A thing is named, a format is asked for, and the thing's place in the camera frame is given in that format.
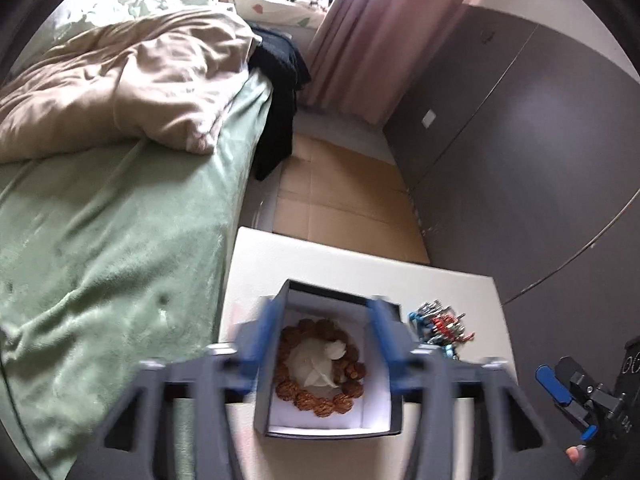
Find light green pillow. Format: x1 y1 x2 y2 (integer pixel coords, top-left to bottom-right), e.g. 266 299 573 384
9 0 235 79

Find white tissue paper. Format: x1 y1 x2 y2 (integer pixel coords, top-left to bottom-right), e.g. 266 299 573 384
286 338 346 388

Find beige duvet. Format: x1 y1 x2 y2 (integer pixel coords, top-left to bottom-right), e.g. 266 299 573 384
1 9 260 162

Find flattened cardboard sheets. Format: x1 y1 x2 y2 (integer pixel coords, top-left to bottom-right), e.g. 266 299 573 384
273 134 430 264

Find white leaf-patterned cot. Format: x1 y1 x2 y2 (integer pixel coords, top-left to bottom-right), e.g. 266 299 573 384
219 0 330 30

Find brown wooden bead bracelet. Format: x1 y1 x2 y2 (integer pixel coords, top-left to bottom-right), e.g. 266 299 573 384
272 317 368 418

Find black jewelry box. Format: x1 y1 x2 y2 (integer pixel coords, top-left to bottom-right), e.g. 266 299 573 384
254 280 402 440

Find black clothing on bed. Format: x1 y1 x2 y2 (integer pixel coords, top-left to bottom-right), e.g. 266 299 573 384
248 22 311 181

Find person's right hand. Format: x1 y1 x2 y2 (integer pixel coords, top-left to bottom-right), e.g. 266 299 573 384
565 446 584 464

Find pink curtain right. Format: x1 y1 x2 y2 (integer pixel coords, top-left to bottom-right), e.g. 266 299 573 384
302 0 464 125

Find white wall socket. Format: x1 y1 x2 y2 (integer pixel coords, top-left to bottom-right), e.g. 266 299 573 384
421 110 436 129

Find green bed sheet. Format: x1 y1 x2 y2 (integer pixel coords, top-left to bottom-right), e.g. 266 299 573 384
1 73 272 479

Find dark grey wardrobe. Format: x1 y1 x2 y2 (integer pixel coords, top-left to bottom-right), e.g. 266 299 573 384
384 6 639 386

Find silver chain red cord jewelry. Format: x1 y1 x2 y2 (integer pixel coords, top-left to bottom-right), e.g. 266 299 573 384
408 299 475 360

